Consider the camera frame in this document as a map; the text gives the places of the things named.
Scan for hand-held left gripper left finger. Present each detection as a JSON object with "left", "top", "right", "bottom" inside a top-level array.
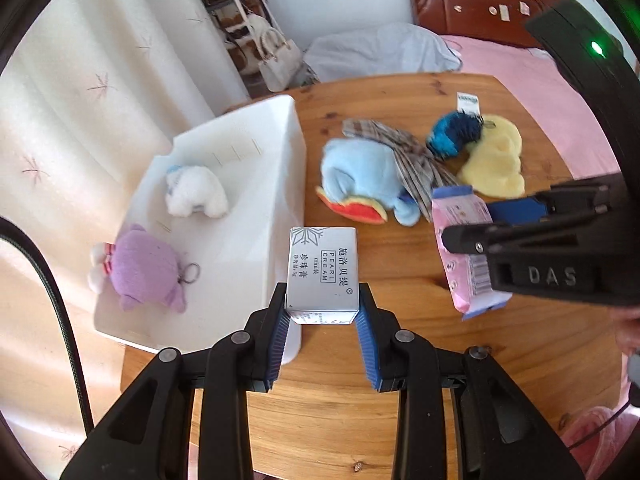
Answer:
[{"left": 60, "top": 282, "right": 293, "bottom": 480}]

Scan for purple plush toy keychain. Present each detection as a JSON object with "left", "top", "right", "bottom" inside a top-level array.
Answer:
[{"left": 89, "top": 224, "right": 201, "bottom": 315}]

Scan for wooden bed headboard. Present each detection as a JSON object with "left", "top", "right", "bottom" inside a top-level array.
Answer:
[{"left": 402, "top": 0, "right": 566, "bottom": 52}]

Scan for yellow plush toy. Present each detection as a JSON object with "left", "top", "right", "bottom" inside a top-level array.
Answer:
[{"left": 457, "top": 114, "right": 526, "bottom": 198}]

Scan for plaid fabric scarf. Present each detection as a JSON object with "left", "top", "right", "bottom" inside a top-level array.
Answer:
[{"left": 341, "top": 118, "right": 462, "bottom": 223}]

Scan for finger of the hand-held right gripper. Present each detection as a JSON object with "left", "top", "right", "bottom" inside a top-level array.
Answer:
[
  {"left": 442, "top": 212, "right": 621, "bottom": 258},
  {"left": 487, "top": 174, "right": 623, "bottom": 223}
]

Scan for white cream box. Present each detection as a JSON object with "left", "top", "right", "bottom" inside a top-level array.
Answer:
[{"left": 285, "top": 226, "right": 361, "bottom": 326}]

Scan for person's right hand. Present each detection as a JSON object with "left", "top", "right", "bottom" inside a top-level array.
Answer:
[{"left": 611, "top": 307, "right": 640, "bottom": 358}]

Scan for pink fleece clothing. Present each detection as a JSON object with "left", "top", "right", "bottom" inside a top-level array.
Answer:
[{"left": 560, "top": 355, "right": 640, "bottom": 461}]

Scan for pink bedsheet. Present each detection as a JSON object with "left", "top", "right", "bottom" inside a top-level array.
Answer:
[{"left": 435, "top": 34, "right": 626, "bottom": 181}]

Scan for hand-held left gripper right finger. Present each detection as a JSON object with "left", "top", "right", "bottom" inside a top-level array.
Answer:
[{"left": 352, "top": 282, "right": 586, "bottom": 480}]

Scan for white plastic storage bin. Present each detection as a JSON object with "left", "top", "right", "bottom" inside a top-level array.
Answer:
[{"left": 92, "top": 94, "right": 308, "bottom": 366}]

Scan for brown and white handbag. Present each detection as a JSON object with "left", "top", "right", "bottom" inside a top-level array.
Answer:
[{"left": 217, "top": 0, "right": 273, "bottom": 77}]

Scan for black cable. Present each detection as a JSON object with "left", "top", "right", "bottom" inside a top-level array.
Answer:
[{"left": 0, "top": 216, "right": 97, "bottom": 438}]

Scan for blue black pompom keychain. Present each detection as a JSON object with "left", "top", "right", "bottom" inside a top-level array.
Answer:
[{"left": 426, "top": 91, "right": 498, "bottom": 162}]

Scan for white blanket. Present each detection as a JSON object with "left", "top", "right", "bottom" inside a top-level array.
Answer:
[{"left": 302, "top": 22, "right": 465, "bottom": 84}]

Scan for white plush toy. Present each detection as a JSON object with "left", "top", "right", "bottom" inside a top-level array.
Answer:
[{"left": 165, "top": 162, "right": 230, "bottom": 219}]

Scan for white floral curtain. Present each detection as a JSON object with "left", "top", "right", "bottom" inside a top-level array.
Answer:
[{"left": 0, "top": 0, "right": 251, "bottom": 466}]

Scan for light blue plush toy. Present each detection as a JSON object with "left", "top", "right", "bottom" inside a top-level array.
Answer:
[{"left": 315, "top": 137, "right": 423, "bottom": 227}]

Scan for pink wet wipes packet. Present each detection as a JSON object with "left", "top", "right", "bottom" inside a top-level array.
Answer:
[{"left": 431, "top": 186, "right": 513, "bottom": 322}]

